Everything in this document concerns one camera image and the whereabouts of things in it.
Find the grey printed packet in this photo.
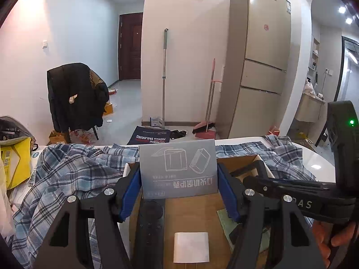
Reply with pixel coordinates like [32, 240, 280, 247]
[139, 139, 219, 200]

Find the grey backpack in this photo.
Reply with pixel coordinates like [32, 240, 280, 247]
[0, 115, 35, 146]

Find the white charger block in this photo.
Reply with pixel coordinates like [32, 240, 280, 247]
[173, 232, 210, 264]

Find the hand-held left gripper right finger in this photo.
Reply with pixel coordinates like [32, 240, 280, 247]
[217, 163, 326, 269]

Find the pink broom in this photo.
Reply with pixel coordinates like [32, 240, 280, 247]
[193, 58, 216, 134]

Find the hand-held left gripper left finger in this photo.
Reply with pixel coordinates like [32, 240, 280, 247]
[34, 163, 142, 269]

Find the black remote control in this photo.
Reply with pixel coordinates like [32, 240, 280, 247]
[135, 199, 166, 269]

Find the pink cloth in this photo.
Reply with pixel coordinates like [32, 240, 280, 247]
[304, 82, 317, 98]

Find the yellow bag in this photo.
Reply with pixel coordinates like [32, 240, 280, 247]
[0, 137, 31, 189]

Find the white printed carton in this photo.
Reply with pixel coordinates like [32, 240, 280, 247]
[10, 148, 48, 210]

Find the blue plaid shirt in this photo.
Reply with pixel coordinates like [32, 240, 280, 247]
[7, 134, 317, 269]

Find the dark blue tote bag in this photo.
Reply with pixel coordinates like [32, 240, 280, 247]
[127, 126, 172, 145]

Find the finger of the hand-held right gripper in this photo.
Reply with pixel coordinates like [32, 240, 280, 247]
[243, 174, 337, 200]
[234, 160, 276, 179]

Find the wall niche shelf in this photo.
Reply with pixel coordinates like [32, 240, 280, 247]
[309, 38, 321, 71]

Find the dark red door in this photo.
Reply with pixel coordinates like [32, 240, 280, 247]
[118, 13, 144, 81]

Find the green packet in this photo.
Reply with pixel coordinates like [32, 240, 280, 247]
[217, 207, 274, 254]

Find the grey mop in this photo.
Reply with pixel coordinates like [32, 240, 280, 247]
[161, 28, 169, 129]

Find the brown chair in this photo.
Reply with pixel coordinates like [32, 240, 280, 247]
[55, 69, 108, 143]

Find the person's right hand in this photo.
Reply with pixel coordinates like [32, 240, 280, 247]
[311, 221, 359, 269]

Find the open cardboard carton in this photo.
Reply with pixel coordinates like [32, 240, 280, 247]
[49, 130, 69, 145]

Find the cardboard box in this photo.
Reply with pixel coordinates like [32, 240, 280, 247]
[123, 154, 277, 269]

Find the beige vanity cabinet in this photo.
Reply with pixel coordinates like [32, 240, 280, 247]
[296, 92, 327, 123]

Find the black jacket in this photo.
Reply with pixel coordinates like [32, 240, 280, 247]
[47, 62, 110, 133]

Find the beige refrigerator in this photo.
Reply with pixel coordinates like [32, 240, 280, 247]
[217, 0, 292, 140]

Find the black framed glass door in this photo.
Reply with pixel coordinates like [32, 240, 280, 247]
[334, 35, 359, 104]

